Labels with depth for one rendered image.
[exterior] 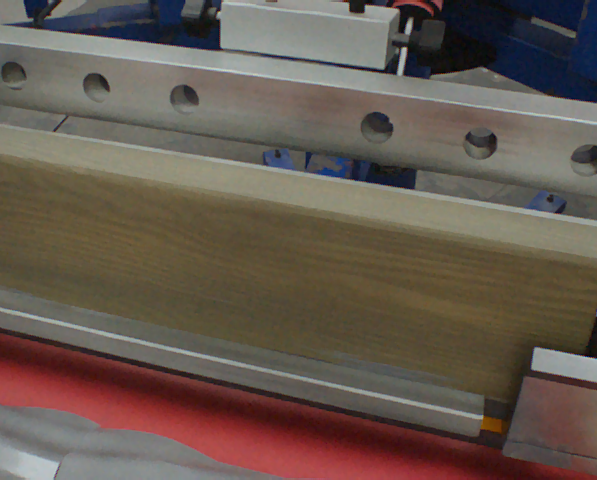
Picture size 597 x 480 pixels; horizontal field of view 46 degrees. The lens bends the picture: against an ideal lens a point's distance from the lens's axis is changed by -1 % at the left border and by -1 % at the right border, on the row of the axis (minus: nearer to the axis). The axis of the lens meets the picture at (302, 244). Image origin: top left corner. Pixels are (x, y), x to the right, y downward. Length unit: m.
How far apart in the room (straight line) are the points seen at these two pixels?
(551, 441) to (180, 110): 0.35
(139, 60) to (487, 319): 0.34
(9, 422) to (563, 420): 0.21
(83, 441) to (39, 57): 0.33
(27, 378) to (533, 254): 0.22
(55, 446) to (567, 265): 0.20
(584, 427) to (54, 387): 0.22
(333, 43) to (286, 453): 0.32
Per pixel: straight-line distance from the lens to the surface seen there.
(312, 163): 0.73
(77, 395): 0.33
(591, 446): 0.28
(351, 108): 0.48
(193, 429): 0.31
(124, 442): 0.30
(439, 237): 0.25
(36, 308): 0.32
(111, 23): 1.01
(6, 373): 0.35
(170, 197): 0.27
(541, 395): 0.27
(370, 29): 0.52
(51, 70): 0.56
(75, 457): 0.29
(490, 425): 0.30
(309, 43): 0.53
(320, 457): 0.30
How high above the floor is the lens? 1.35
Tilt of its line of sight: 43 degrees down
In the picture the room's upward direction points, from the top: straight up
